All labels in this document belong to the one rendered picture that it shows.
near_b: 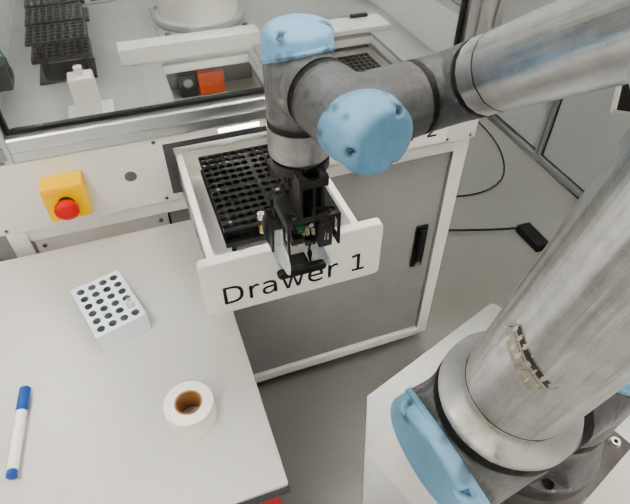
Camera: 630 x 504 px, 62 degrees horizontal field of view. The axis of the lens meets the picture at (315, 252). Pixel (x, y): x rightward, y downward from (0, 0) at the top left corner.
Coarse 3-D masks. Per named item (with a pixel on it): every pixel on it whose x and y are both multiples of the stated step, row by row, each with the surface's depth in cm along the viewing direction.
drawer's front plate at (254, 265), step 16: (352, 224) 82; (368, 224) 82; (352, 240) 82; (368, 240) 83; (224, 256) 76; (240, 256) 76; (256, 256) 77; (272, 256) 78; (336, 256) 83; (368, 256) 86; (208, 272) 76; (224, 272) 77; (240, 272) 78; (256, 272) 79; (272, 272) 80; (336, 272) 86; (352, 272) 87; (368, 272) 88; (208, 288) 78; (256, 288) 82; (272, 288) 83; (288, 288) 84; (304, 288) 86; (208, 304) 80; (224, 304) 82; (240, 304) 83; (256, 304) 84
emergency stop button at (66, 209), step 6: (60, 204) 91; (66, 204) 91; (72, 204) 91; (54, 210) 91; (60, 210) 91; (66, 210) 91; (72, 210) 92; (78, 210) 93; (60, 216) 92; (66, 216) 92; (72, 216) 93
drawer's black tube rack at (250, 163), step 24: (264, 144) 103; (216, 168) 98; (240, 168) 98; (264, 168) 97; (216, 192) 92; (240, 192) 92; (264, 192) 92; (216, 216) 92; (240, 216) 88; (240, 240) 87
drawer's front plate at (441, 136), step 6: (438, 132) 116; (444, 132) 117; (414, 138) 115; (420, 138) 116; (426, 138) 116; (432, 138) 117; (438, 138) 117; (444, 138) 118; (414, 144) 116; (420, 144) 117; (426, 144) 117; (330, 162) 111; (336, 162) 112
